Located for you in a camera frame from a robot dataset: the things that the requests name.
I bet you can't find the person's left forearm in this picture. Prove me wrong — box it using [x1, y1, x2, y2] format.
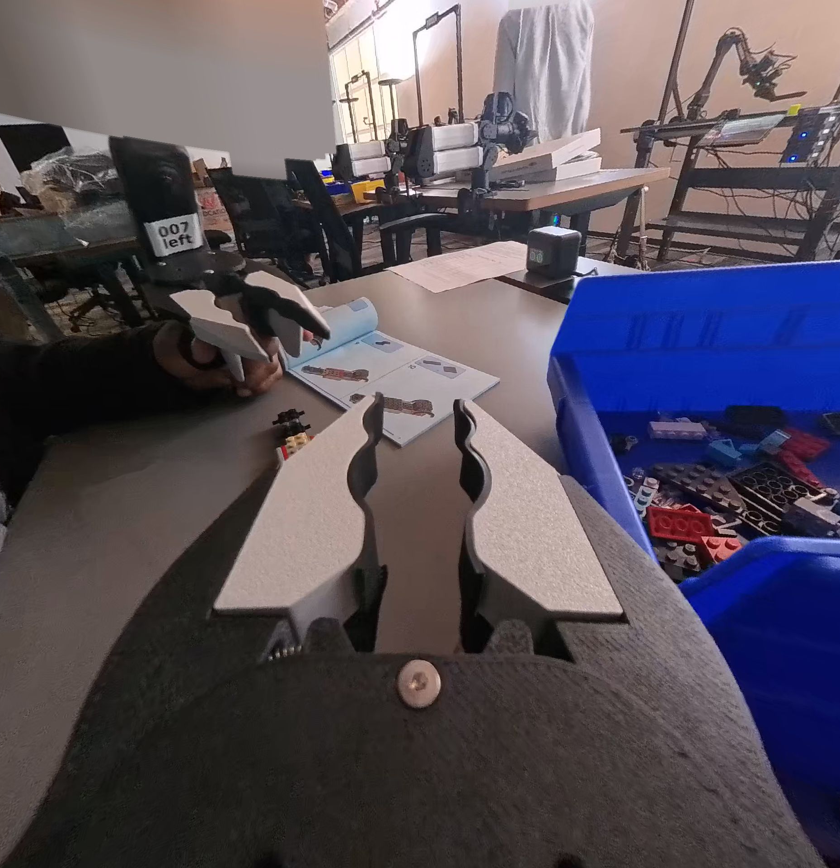
[0, 322, 183, 506]

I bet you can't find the black metal rack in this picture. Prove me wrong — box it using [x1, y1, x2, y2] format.
[623, 102, 840, 264]

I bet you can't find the grey adjoining desk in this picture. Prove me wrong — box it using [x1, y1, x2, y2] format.
[494, 256, 641, 304]

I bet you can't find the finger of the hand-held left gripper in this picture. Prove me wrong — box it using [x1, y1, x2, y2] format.
[238, 269, 333, 359]
[168, 288, 273, 382]

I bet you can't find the black wall screen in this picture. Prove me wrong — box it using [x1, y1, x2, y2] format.
[0, 124, 74, 174]

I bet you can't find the white paper sheet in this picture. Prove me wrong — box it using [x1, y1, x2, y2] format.
[387, 241, 529, 294]

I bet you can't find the pile of small bricks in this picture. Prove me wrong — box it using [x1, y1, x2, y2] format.
[610, 406, 840, 584]

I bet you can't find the brick instruction booklet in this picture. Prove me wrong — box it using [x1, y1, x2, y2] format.
[281, 297, 501, 448]

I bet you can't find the blue plastic bin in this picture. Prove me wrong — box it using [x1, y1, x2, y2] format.
[547, 259, 840, 868]

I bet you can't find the black office chair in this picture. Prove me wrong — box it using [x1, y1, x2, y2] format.
[284, 158, 363, 284]
[206, 166, 305, 272]

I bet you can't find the stack of white flat boxes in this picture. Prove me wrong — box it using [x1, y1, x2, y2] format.
[491, 127, 604, 185]

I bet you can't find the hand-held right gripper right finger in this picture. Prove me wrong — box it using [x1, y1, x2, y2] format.
[452, 399, 629, 653]

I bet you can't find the plastic wrapped bundle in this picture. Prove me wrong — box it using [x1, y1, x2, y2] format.
[20, 151, 122, 208]

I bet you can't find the wooden robot desk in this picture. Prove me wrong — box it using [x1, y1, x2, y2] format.
[362, 166, 671, 269]

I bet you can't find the printed cardboard box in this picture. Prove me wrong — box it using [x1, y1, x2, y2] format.
[192, 183, 231, 231]

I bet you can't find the grey red brick model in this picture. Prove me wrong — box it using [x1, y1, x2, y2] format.
[272, 407, 317, 463]

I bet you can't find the black frame stand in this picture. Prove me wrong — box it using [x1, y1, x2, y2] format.
[413, 5, 463, 130]

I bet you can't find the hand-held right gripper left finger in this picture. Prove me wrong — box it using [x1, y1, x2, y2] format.
[213, 392, 388, 652]

